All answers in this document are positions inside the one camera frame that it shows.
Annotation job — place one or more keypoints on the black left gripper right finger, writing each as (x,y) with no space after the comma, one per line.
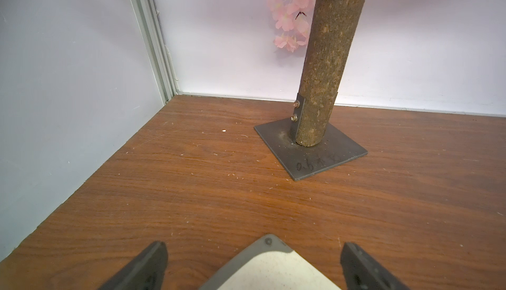
(362,271)

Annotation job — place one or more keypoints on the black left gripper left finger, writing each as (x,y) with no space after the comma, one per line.
(145,271)

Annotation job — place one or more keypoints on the pink artificial blossom tree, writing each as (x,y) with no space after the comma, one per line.
(325,28)

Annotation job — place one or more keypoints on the dark metal tree base plate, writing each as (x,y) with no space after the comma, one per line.
(300,162)

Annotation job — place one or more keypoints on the white grey-rimmed cutting board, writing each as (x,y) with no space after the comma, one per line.
(268,263)

